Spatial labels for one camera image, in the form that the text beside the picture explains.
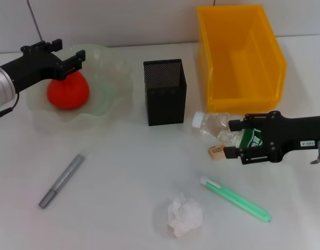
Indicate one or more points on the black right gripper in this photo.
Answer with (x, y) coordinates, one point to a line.
(295, 132)

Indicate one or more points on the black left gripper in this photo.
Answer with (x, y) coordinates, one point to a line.
(35, 67)

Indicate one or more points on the small tan eraser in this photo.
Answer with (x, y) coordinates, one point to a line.
(215, 153)

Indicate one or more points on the clear water bottle green label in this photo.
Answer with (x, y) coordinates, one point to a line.
(212, 125)

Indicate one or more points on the red-orange fruit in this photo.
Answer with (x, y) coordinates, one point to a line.
(68, 93)

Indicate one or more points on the mint green pen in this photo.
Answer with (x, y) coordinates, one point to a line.
(235, 199)

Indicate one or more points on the white paper ball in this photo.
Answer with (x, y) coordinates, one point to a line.
(186, 217)

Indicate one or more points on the pale green glass fruit plate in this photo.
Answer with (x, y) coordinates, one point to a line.
(108, 86)

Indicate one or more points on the black mesh pen holder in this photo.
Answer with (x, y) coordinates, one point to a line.
(165, 104)

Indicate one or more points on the grey marker pen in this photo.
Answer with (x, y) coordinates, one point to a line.
(61, 181)

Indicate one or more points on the yellow plastic bin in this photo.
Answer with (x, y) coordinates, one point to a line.
(227, 39)

